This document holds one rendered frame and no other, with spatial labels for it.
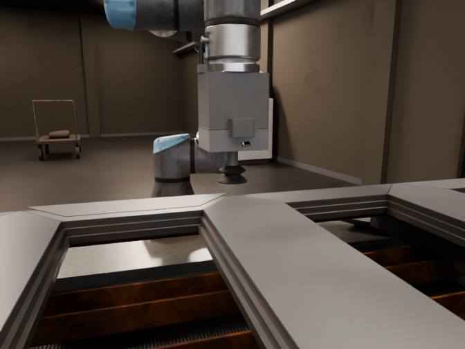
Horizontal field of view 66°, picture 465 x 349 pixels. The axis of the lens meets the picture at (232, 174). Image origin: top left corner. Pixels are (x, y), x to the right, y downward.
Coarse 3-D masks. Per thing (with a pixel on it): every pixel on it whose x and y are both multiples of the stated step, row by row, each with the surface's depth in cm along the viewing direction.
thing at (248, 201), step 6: (240, 198) 81; (246, 198) 81; (252, 198) 81; (216, 204) 77; (222, 204) 77; (228, 204) 77; (234, 204) 77; (240, 204) 77; (246, 204) 77; (252, 204) 77; (258, 204) 77
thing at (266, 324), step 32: (64, 224) 66; (96, 224) 68; (128, 224) 69; (160, 224) 71; (192, 224) 72; (416, 224) 75; (448, 224) 68; (64, 256) 60; (224, 256) 55; (32, 288) 45; (256, 288) 43; (32, 320) 41; (256, 320) 41
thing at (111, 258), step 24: (144, 240) 103; (168, 240) 103; (192, 240) 103; (360, 240) 103; (384, 240) 104; (72, 264) 88; (96, 264) 88; (120, 264) 88; (144, 264) 88; (168, 264) 88; (192, 264) 89; (72, 288) 82
